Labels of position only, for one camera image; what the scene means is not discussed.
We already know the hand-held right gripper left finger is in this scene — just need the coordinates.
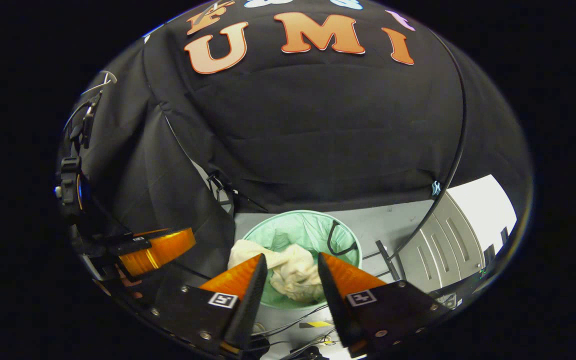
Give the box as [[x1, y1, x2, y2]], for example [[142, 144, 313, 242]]
[[145, 253, 269, 357]]

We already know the grey metal cabinet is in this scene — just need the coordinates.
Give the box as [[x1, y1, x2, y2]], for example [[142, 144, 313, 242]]
[[397, 192, 486, 296]]

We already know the cream collared shirt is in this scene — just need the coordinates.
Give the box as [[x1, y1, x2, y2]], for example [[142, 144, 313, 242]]
[[227, 239, 325, 303]]

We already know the white ribbed empty hanger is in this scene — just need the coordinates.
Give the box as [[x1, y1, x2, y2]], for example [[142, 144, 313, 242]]
[[80, 70, 119, 98]]

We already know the black clothes rail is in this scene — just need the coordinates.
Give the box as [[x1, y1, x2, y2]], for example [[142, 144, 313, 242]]
[[160, 30, 469, 282]]

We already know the black backdrop cloth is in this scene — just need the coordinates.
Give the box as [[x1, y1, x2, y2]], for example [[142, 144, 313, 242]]
[[58, 0, 534, 281]]

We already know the green laundry hamper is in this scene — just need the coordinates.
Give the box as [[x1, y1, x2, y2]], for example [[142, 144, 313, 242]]
[[240, 210, 364, 310]]

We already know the black clamp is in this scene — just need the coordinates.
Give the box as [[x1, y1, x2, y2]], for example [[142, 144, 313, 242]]
[[207, 171, 239, 206]]

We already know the black cable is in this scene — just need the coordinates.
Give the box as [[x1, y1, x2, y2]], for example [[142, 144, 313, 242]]
[[268, 327, 341, 360], [250, 305, 330, 338]]

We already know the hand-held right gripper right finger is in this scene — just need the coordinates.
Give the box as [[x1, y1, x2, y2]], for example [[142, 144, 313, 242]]
[[317, 252, 453, 359]]

